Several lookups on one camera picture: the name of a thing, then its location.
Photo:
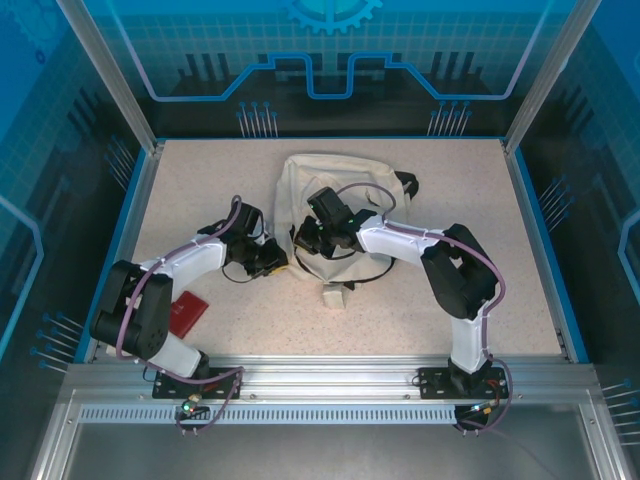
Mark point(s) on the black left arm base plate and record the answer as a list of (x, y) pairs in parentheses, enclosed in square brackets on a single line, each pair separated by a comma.
[(165, 390)]

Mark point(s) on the aluminium frame post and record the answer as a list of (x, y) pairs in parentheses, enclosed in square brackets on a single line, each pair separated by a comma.
[(112, 75), (547, 75)]

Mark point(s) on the aluminium front rail beam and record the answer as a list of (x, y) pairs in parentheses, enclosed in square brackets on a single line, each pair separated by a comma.
[(325, 380)]

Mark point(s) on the blue printed back panel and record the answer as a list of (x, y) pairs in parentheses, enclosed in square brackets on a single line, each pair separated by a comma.
[(225, 50)]

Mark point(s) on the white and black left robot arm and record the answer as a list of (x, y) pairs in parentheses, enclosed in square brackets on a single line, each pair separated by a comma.
[(190, 257)]

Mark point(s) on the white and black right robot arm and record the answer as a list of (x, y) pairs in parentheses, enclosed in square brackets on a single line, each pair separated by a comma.
[(395, 242)]

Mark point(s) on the blue printed side panel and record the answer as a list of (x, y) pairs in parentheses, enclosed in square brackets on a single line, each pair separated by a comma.
[(40, 200), (610, 150)]

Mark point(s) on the red pencil case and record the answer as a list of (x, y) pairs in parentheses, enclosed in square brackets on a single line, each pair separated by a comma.
[(190, 310)]

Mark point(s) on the aluminium side rail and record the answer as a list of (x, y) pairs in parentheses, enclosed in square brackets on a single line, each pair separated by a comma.
[(127, 250), (514, 165)]

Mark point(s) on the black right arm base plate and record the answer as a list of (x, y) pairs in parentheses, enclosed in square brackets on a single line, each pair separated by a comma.
[(430, 385)]

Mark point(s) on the cream canvas backpack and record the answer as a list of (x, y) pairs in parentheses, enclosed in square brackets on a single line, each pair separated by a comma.
[(340, 170)]

